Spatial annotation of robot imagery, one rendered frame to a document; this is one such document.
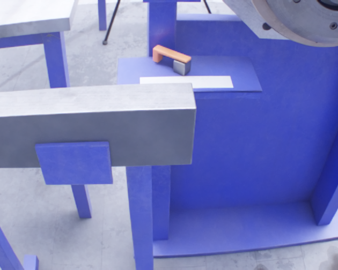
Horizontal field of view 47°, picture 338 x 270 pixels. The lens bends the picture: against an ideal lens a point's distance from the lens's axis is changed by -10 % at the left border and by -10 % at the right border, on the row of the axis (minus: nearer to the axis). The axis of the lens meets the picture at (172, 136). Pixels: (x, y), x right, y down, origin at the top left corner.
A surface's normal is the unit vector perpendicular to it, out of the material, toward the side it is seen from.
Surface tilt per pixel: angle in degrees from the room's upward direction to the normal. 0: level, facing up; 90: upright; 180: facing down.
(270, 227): 0
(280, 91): 90
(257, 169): 90
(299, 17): 90
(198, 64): 0
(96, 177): 90
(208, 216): 0
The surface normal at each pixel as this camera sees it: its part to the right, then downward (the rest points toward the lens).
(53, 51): 0.07, 0.70
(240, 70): 0.03, -0.71
